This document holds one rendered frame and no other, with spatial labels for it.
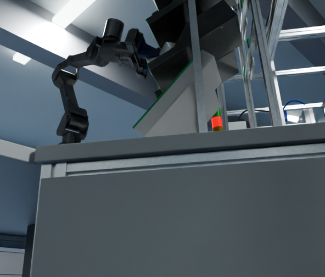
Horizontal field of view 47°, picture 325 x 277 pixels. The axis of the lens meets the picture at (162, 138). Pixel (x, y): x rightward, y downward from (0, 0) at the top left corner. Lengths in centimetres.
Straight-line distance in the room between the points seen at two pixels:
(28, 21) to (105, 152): 280
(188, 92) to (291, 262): 55
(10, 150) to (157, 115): 41
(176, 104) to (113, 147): 37
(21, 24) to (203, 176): 286
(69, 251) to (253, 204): 29
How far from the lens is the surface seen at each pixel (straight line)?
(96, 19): 360
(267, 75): 95
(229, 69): 125
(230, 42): 114
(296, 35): 246
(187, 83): 98
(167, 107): 96
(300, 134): 65
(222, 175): 61
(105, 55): 119
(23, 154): 69
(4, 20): 327
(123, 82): 374
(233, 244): 58
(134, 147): 63
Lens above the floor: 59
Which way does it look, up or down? 24 degrees up
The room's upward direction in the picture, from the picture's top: 2 degrees counter-clockwise
